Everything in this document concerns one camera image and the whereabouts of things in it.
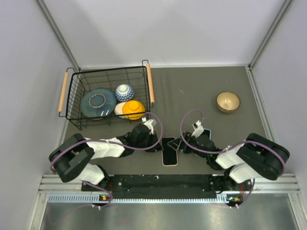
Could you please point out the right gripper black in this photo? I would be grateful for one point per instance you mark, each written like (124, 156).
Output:
(175, 143)

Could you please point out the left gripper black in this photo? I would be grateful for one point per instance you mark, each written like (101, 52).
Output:
(154, 138)

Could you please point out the black smartphone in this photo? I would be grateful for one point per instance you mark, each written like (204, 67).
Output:
(169, 152)

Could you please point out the pink phone case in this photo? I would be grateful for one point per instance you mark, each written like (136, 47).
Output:
(162, 153)

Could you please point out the light blue phone case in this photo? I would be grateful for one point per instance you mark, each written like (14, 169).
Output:
(211, 134)

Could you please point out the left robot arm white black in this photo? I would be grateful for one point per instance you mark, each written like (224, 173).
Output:
(71, 160)

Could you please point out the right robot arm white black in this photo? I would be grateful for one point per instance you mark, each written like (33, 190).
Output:
(255, 157)

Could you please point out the yellow bowl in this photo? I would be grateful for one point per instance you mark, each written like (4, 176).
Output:
(133, 110)

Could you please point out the cream white bowl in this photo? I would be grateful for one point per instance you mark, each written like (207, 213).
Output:
(118, 110)

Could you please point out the blue white patterned bowl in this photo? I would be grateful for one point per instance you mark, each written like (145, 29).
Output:
(124, 93)

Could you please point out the dark blue ceramic plate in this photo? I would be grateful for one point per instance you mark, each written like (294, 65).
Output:
(98, 103)

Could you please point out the gold brown bowl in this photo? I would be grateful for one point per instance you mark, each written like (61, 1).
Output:
(227, 102)

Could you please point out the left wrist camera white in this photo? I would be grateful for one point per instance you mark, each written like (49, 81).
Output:
(149, 123)

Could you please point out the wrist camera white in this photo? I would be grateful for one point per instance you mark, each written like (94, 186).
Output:
(149, 123)
(198, 129)

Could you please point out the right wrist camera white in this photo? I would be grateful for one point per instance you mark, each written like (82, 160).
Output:
(198, 129)

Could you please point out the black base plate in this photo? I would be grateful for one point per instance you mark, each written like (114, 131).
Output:
(172, 185)

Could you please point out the right wooden basket handle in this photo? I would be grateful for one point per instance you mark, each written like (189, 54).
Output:
(150, 83)

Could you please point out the wooden basket handle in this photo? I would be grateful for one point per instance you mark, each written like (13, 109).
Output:
(63, 90)
(150, 83)

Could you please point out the black wire basket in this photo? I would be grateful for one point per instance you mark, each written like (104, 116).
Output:
(82, 82)

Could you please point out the left wooden basket handle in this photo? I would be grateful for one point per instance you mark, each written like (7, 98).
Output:
(63, 90)

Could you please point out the white slotted cable duct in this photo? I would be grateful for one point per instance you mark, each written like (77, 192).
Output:
(103, 199)

